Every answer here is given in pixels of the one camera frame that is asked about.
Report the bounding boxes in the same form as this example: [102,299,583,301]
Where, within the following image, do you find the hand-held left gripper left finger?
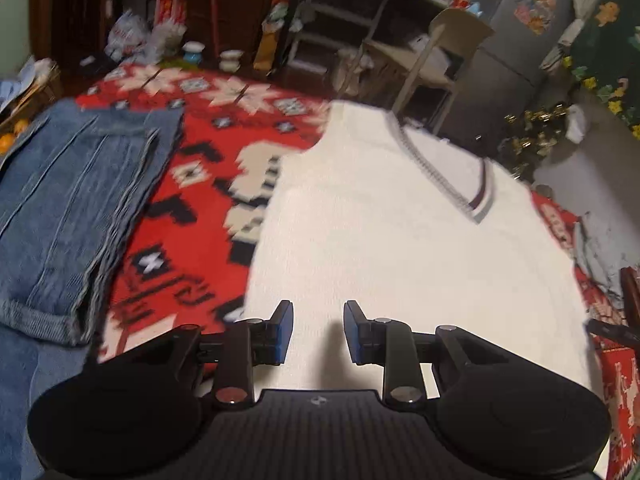
[107,300,295,409]

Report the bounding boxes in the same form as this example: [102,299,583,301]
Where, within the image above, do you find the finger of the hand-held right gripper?
[585,317,640,349]

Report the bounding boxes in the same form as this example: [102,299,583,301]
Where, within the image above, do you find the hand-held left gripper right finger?
[344,300,506,407]

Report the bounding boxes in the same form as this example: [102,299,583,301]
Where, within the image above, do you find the white knit vest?
[242,100,591,396]

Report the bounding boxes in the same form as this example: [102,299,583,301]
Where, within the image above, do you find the dark wooden side table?
[620,267,640,321]

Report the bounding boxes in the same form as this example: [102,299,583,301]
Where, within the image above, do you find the red patterned blanket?
[75,62,640,480]

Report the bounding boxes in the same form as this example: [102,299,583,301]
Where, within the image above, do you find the white paper sheet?
[565,105,588,143]

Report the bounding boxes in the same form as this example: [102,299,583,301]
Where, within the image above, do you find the small Christmas tree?
[497,102,576,181]

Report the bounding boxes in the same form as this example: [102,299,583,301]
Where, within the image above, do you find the blue denim jeans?
[0,97,186,480]

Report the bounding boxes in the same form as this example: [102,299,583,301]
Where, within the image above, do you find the yellow paper bag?
[252,25,278,73]

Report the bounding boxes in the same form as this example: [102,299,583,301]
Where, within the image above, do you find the blue ceramic bowl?
[181,41,206,67]

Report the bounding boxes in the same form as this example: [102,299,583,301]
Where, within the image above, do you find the silver refrigerator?
[440,0,576,141]

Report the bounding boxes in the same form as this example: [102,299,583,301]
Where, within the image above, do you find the white metal rack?
[287,0,391,73]

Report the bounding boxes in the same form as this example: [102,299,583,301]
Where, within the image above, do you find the wooden drawer cabinet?
[187,0,281,61]

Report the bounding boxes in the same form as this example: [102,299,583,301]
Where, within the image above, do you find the cream chair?
[345,7,496,121]

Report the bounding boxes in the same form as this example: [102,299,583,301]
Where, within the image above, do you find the white plastic bag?
[105,10,151,61]

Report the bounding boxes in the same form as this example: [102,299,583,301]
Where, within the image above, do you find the red white box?
[155,0,188,28]

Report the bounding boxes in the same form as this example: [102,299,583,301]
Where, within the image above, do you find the green Christmas wall banner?
[565,0,640,141]

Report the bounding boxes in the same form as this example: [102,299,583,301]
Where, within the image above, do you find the red broom handle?
[210,0,223,58]

